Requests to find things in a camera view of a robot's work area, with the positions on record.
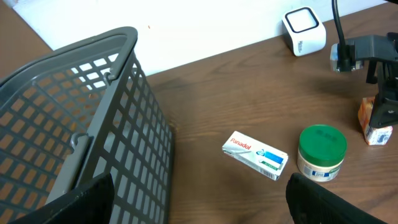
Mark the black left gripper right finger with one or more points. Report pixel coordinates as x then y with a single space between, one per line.
310 203

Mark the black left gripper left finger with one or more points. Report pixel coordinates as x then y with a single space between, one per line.
91 202

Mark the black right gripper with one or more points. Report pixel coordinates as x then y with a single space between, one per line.
383 49

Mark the small orange carton box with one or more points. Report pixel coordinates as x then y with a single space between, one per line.
372 136

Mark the white Panadol box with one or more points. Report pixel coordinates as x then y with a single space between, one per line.
261 157

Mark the green lid jar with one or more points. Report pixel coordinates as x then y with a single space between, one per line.
321 152

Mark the white barcode scanner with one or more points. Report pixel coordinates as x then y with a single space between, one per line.
303 32

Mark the grey plastic basket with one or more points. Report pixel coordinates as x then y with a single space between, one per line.
81 111

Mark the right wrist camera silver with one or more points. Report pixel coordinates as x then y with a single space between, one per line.
334 61

